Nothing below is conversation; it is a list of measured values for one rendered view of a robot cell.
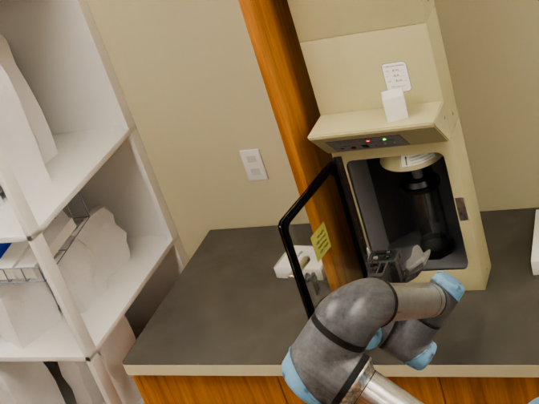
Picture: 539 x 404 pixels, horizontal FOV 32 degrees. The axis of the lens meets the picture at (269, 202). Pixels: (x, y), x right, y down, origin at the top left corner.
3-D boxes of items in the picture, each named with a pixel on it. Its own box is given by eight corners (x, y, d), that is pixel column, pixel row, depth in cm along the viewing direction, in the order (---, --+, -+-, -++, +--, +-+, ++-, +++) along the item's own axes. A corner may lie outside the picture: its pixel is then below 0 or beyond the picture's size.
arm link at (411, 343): (447, 338, 206) (404, 312, 206) (419, 379, 209) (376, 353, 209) (446, 326, 213) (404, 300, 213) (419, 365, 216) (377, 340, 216)
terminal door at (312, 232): (370, 283, 265) (334, 159, 246) (322, 354, 243) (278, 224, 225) (367, 283, 265) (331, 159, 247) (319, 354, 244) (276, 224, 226)
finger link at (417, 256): (433, 237, 227) (404, 256, 224) (439, 257, 230) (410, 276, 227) (425, 233, 230) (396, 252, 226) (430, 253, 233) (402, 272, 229)
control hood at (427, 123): (329, 149, 247) (319, 115, 243) (452, 136, 234) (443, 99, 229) (316, 171, 238) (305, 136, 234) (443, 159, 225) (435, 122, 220)
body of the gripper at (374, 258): (402, 246, 225) (390, 276, 215) (410, 276, 228) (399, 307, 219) (371, 248, 228) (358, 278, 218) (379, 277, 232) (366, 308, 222)
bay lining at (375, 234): (395, 222, 283) (367, 117, 267) (483, 216, 272) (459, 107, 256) (376, 271, 264) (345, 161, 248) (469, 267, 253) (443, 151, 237)
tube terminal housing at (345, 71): (391, 243, 289) (326, 5, 253) (499, 237, 275) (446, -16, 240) (371, 293, 269) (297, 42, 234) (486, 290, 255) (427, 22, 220)
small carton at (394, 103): (387, 114, 232) (381, 91, 229) (407, 109, 231) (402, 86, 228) (387, 123, 227) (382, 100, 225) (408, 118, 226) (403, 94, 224)
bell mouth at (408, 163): (388, 142, 263) (383, 124, 260) (451, 135, 255) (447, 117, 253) (373, 175, 249) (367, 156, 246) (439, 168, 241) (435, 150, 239)
